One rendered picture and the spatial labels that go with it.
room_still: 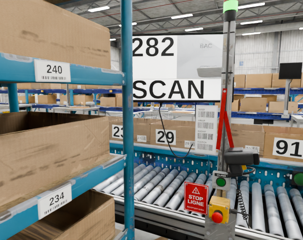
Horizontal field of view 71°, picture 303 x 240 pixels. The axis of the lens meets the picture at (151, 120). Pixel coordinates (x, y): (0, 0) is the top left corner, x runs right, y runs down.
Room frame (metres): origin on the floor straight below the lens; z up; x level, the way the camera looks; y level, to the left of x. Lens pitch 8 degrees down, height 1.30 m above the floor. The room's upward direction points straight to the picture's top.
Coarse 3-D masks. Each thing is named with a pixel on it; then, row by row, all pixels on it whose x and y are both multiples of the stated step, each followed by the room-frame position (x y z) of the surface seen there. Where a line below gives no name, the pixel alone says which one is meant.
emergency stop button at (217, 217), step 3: (213, 213) 0.73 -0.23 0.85; (216, 213) 0.72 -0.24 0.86; (219, 213) 0.72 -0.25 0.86; (213, 216) 0.72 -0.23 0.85; (216, 216) 0.71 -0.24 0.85; (219, 216) 0.71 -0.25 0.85; (213, 219) 0.72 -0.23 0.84; (216, 219) 0.71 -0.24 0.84; (219, 219) 0.71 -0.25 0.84; (222, 219) 0.71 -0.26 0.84; (216, 222) 0.72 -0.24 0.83; (219, 222) 0.71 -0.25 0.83
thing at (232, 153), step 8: (224, 152) 0.77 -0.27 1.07; (232, 152) 0.74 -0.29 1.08; (240, 152) 0.73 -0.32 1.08; (248, 152) 0.72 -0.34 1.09; (256, 152) 0.71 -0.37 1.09; (224, 160) 0.76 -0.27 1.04; (232, 160) 0.74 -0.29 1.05; (240, 160) 0.73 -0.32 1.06; (248, 160) 0.71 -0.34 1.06; (256, 160) 0.71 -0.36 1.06; (232, 168) 0.75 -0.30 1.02; (240, 168) 0.74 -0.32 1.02; (232, 176) 0.75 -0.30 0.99
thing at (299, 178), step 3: (297, 174) 1.14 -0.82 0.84; (300, 174) 1.13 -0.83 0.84; (294, 177) 1.14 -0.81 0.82; (297, 177) 1.13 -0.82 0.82; (300, 177) 1.13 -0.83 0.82; (294, 180) 1.14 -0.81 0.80; (297, 180) 1.13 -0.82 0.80; (300, 180) 1.13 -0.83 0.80; (297, 183) 1.14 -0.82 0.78; (300, 183) 1.13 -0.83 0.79
